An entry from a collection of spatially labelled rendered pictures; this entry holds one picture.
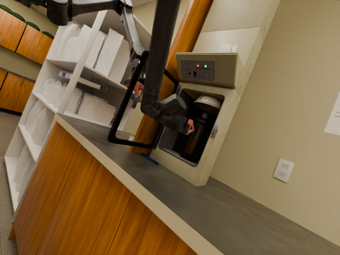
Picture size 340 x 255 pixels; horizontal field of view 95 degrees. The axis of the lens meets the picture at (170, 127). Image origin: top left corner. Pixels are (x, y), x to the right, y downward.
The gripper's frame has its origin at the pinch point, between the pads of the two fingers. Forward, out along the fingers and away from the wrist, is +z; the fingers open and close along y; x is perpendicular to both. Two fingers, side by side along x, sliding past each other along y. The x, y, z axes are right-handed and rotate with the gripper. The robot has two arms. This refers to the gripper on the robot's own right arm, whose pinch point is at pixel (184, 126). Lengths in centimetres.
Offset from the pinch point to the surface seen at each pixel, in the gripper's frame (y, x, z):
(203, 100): -1.0, -16.2, 5.9
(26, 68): 541, -3, 3
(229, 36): -2, -50, 4
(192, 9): 22, -63, -3
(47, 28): 541, -127, 11
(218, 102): -7.1, -17.6, 9.8
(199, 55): 2.6, -32.6, -6.6
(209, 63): -2.7, -30.3, -4.5
